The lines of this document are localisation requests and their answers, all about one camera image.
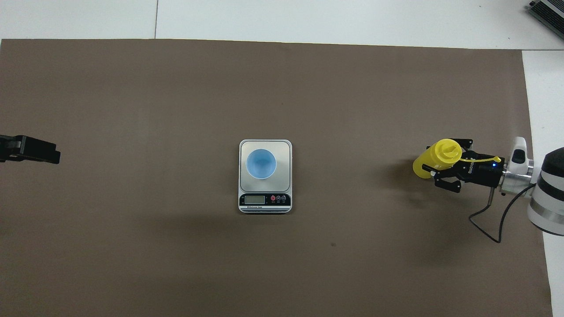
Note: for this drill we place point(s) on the yellow squeeze bottle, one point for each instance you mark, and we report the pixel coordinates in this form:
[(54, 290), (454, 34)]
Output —
[(445, 152)]

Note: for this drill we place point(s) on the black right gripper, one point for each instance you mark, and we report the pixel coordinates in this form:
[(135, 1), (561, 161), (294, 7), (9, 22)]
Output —
[(482, 174)]

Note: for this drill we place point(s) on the light blue plastic cup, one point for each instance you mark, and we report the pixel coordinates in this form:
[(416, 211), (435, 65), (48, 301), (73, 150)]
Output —
[(261, 164)]

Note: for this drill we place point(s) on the silver digital kitchen scale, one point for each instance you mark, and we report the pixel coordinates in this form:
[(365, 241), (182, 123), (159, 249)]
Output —
[(284, 152)]

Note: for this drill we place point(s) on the brown table mat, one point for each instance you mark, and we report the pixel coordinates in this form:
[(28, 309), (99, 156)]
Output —
[(264, 88)]

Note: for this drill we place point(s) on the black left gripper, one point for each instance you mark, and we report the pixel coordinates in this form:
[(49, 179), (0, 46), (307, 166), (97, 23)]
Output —
[(5, 147)]

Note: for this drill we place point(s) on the grey finned metal device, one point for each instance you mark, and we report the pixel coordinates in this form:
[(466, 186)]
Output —
[(551, 13)]

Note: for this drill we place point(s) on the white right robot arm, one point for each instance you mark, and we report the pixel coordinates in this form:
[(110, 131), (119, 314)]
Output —
[(548, 198)]

